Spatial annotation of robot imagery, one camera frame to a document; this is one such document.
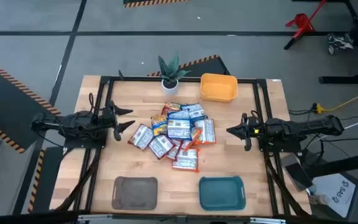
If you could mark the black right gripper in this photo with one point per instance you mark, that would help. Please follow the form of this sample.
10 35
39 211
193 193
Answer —
252 127

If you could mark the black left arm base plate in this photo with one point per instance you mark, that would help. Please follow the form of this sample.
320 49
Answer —
73 143

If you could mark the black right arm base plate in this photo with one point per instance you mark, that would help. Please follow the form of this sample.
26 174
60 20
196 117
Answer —
291 147

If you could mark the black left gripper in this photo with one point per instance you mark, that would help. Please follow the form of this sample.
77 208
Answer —
109 119

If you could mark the person's shoe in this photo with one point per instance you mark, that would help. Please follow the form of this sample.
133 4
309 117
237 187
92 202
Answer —
339 42

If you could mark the black aluminium table frame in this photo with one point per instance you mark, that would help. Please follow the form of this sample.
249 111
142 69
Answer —
129 78

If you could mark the clear plastic bottle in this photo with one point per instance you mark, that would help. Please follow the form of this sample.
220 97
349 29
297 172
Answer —
320 199

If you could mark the yellow plastic bin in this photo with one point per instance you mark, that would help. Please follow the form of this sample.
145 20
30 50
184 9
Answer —
218 90

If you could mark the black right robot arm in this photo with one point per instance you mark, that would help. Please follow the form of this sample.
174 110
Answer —
306 126

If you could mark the dark grey left bin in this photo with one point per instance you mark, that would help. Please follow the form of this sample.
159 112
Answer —
134 193

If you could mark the white printed paper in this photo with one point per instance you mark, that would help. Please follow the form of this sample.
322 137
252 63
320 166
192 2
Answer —
337 193

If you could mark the red metal stand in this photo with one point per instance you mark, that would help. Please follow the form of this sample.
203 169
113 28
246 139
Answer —
301 23

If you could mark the grey flat pad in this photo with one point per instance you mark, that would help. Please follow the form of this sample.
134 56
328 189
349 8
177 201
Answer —
287 159

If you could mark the green succulent plant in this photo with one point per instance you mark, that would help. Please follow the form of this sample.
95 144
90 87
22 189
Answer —
170 73

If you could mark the black desk frame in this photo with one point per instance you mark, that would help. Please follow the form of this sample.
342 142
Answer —
337 80

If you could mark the black smartphone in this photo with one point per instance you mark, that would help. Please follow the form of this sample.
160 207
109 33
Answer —
298 175

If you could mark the blue Maruchan noodle pack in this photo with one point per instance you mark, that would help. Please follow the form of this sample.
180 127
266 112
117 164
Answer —
194 107
179 129
197 114
179 115
158 124

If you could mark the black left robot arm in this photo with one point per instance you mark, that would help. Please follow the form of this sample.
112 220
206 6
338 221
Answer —
73 123

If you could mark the white plant pot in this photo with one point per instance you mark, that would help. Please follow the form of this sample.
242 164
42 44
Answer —
169 90

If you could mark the red Maruchan noodle pack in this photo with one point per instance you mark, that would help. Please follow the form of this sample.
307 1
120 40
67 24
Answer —
171 107
174 151
160 146
141 137

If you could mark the black hazard-striped floor mat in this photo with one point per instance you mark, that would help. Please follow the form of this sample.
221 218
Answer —
154 2
210 67
50 180
8 105

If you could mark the teal plastic bin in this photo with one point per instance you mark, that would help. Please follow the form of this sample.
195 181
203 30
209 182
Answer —
222 193

